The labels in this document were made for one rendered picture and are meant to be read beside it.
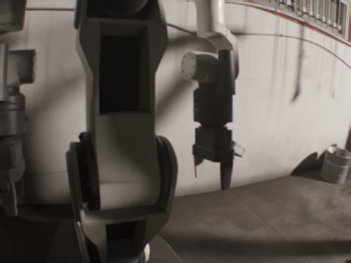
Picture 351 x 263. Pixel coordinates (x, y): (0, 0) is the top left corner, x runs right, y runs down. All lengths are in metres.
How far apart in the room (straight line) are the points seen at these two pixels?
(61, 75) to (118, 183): 0.89
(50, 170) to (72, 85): 0.46
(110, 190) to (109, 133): 0.09
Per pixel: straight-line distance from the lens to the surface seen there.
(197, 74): 0.53
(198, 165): 0.63
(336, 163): 2.16
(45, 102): 1.26
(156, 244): 0.95
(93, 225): 0.48
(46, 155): 1.34
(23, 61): 0.45
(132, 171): 0.40
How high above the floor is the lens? 0.82
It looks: 17 degrees down
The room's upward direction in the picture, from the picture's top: 5 degrees clockwise
